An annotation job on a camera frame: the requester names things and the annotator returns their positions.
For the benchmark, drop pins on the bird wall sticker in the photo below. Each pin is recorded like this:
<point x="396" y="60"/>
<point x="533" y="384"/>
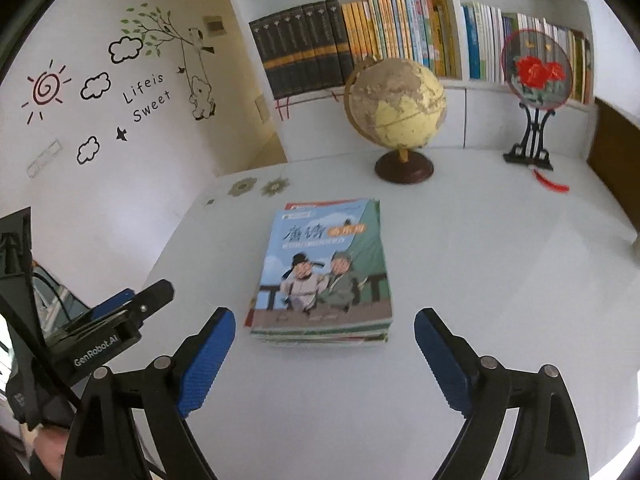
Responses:
<point x="120" y="133"/>

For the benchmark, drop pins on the white bookshelf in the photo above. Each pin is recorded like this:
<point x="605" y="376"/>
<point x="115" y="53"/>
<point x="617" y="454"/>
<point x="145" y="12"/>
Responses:
<point x="310" y="130"/>

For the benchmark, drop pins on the sun wall sticker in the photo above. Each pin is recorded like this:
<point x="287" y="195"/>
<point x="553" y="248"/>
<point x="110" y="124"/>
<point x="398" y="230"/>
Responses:
<point x="45" y="87"/>

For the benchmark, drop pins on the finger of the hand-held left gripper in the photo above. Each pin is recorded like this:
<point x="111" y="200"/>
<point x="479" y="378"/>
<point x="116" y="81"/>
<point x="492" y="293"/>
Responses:
<point x="112" y="302"/>
<point x="150" y="300"/>

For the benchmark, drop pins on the lettering wall sticker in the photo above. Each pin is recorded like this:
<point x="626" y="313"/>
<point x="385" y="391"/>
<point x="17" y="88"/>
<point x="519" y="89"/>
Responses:
<point x="147" y="97"/>

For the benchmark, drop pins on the row of orange shelf books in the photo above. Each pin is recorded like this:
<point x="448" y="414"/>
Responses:
<point x="400" y="30"/>

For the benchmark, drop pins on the row of colourful shelf books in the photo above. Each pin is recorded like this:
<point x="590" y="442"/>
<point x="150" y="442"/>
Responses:
<point x="490" y="40"/>

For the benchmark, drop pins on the row of black shelf books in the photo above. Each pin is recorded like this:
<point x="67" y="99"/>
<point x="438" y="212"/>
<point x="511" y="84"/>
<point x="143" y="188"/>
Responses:
<point x="300" y="50"/>

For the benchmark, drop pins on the person's left hand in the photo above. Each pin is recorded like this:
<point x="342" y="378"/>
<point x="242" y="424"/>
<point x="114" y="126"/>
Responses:
<point x="47" y="452"/>

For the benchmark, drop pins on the cloud wall sticker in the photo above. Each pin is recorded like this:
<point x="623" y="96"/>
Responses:
<point x="95" y="87"/>
<point x="87" y="150"/>
<point x="125" y="49"/>

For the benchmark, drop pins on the white wall switch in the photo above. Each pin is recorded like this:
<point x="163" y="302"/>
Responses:
<point x="261" y="107"/>

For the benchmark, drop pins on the tree wall sticker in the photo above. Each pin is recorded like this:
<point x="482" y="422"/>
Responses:
<point x="187" y="55"/>

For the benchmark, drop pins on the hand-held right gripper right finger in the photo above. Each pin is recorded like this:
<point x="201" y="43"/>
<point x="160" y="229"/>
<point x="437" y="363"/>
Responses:
<point x="442" y="360"/>

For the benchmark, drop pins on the cream globe on wooden stand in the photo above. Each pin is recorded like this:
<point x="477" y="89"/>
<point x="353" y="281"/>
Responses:
<point x="395" y="100"/>

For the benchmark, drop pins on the stack of mixed books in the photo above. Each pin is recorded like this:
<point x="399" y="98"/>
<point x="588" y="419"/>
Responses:
<point x="325" y="336"/>

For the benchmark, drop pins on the round red flower fan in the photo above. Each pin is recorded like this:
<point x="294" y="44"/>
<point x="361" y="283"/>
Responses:
<point x="537" y="72"/>

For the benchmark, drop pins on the clear wall holder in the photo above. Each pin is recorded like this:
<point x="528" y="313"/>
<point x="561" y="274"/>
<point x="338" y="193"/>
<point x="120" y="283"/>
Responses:
<point x="44" y="157"/>

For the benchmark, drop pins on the round floral table sticker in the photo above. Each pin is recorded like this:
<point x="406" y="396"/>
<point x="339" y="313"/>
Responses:
<point x="274" y="186"/>
<point x="242" y="186"/>

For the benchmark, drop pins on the red tassel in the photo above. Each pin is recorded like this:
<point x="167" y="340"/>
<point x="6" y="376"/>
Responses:
<point x="550" y="182"/>

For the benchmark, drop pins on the brown wooden board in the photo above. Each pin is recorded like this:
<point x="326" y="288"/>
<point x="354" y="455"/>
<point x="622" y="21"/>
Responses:
<point x="615" y="140"/>

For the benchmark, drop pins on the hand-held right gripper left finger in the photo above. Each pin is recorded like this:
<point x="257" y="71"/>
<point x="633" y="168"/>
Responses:
<point x="205" y="360"/>

